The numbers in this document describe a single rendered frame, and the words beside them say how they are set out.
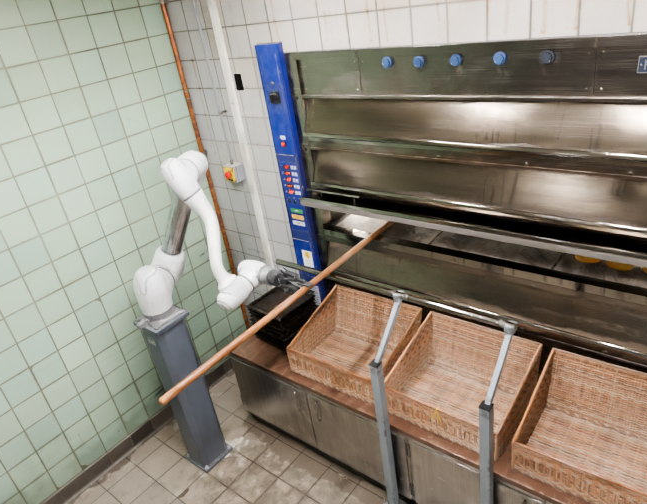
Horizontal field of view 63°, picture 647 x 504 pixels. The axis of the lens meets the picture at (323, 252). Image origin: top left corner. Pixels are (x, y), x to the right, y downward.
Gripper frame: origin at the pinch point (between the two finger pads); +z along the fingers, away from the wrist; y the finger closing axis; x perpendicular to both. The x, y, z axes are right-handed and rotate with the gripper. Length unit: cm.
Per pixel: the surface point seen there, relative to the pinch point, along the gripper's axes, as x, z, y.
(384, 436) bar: 7, 39, 64
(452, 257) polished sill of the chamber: -53, 44, 2
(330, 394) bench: 0, 3, 62
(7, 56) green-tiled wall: 36, -123, -109
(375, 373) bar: 6.7, 38.2, 27.9
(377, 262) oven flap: -54, 0, 16
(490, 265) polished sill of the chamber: -53, 62, 2
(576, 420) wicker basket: -40, 106, 60
